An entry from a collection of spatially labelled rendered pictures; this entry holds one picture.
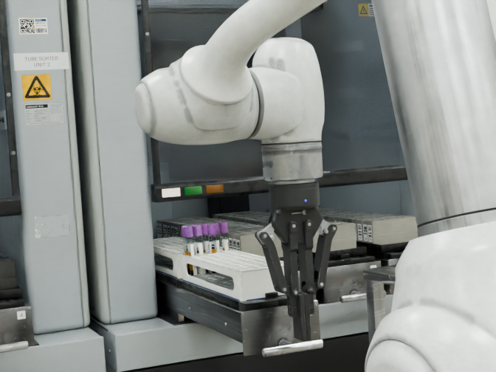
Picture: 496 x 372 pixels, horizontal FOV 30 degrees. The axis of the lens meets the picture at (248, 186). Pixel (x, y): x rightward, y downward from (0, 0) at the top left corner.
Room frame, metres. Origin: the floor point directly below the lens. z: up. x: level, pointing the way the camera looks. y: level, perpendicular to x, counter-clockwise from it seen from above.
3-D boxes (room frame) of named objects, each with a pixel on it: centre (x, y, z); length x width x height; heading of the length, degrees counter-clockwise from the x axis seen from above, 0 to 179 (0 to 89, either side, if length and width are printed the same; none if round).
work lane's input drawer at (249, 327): (1.74, 0.08, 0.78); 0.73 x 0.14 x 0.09; 23
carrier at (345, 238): (1.93, -0.17, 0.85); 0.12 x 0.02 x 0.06; 112
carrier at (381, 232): (1.99, -0.31, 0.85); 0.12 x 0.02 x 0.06; 112
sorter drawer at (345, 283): (2.15, -0.08, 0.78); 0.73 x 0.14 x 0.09; 23
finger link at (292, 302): (1.37, -0.05, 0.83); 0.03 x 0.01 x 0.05; 112
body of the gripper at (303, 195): (1.38, -0.07, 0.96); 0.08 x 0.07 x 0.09; 112
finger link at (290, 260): (1.38, -0.06, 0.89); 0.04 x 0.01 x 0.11; 22
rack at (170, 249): (1.91, 0.15, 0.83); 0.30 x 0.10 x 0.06; 23
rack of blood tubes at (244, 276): (1.62, 0.03, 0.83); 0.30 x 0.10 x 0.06; 23
